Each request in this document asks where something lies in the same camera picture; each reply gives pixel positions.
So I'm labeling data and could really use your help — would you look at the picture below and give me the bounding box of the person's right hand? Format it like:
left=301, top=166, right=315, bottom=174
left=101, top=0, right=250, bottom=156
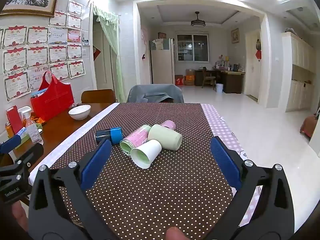
left=165, top=227, right=189, bottom=240

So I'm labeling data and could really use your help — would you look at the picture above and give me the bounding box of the white refrigerator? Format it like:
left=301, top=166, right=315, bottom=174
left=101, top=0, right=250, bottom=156
left=149, top=38, right=175, bottom=85

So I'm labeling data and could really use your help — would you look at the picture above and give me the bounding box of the blue and black can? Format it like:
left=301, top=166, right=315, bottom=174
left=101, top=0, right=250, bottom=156
left=95, top=127, right=124, bottom=145

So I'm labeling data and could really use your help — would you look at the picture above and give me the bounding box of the white wall cabinet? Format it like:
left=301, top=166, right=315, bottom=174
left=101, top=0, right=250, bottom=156
left=279, top=32, right=316, bottom=112

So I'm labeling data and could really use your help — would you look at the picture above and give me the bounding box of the orange cardboard box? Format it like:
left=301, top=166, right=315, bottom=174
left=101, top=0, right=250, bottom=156
left=184, top=69, right=195, bottom=86

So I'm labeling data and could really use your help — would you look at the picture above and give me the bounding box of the red cardboard box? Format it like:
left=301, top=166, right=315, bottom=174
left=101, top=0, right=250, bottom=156
left=175, top=75, right=184, bottom=86

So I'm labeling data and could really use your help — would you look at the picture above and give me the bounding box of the small framed wall picture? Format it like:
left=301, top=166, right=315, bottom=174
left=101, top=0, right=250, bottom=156
left=231, top=28, right=240, bottom=44

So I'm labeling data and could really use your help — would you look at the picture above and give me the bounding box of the small pink cup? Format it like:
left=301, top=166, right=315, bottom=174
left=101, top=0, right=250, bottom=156
left=161, top=120, right=176, bottom=130

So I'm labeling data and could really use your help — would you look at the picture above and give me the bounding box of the grey covered chair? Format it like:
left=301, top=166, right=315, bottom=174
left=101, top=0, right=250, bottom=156
left=127, top=84, right=184, bottom=103

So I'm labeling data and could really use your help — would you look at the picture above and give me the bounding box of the brown wooden chair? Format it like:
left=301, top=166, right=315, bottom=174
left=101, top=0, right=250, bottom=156
left=81, top=89, right=116, bottom=103

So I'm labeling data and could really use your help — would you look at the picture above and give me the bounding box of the pale green paper cup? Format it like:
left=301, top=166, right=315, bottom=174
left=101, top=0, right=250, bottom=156
left=148, top=124, right=183, bottom=151

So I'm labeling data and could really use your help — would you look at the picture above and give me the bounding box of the wooden desk chair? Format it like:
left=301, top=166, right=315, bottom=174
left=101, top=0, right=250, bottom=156
left=202, top=67, right=216, bottom=88

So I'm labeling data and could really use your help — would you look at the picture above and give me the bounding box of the pink checkered tablecloth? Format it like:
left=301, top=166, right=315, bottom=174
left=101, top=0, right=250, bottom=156
left=201, top=104, right=262, bottom=226

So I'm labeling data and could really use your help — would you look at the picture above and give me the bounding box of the dark wooden desk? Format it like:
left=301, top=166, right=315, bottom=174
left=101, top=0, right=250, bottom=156
left=195, top=69, right=245, bottom=94

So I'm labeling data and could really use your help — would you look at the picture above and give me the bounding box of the red envelope packet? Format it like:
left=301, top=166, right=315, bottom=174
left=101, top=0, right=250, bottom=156
left=5, top=106, right=23, bottom=138

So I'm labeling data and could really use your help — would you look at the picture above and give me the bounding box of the white ceramic bowl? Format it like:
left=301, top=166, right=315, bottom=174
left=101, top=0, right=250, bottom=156
left=68, top=105, right=91, bottom=120

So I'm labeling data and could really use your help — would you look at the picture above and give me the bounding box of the window with white frame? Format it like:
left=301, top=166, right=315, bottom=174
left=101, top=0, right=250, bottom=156
left=177, top=34, right=209, bottom=62

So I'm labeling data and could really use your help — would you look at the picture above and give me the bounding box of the clear spray bottle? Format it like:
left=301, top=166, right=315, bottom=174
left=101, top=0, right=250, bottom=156
left=18, top=106, right=43, bottom=145

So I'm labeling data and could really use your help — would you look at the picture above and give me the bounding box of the ceiling fan lamp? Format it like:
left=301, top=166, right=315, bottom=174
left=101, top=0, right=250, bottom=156
left=190, top=11, right=206, bottom=27

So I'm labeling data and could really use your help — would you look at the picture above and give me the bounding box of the green door curtain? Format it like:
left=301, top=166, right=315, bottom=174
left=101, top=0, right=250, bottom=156
left=93, top=5, right=125, bottom=102

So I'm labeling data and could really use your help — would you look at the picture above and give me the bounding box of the white trash bin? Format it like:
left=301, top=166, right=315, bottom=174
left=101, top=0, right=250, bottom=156
left=216, top=83, right=223, bottom=94

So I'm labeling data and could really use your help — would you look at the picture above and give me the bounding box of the brown polka dot tablecloth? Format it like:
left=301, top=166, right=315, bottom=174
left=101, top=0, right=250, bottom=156
left=53, top=103, right=233, bottom=239

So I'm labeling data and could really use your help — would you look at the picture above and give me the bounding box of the red felt bag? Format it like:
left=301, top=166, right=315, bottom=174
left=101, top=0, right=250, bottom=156
left=30, top=71, right=74, bottom=121

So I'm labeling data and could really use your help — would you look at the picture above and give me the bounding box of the person's left hand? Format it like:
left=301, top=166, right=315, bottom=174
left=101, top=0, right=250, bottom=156
left=11, top=201, right=28, bottom=231

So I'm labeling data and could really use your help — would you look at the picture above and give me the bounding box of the pink and green cup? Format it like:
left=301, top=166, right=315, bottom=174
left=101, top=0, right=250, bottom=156
left=119, top=125, right=151, bottom=156

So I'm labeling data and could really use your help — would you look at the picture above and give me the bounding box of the white paper cup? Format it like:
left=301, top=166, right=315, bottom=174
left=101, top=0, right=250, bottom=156
left=130, top=139, right=162, bottom=169

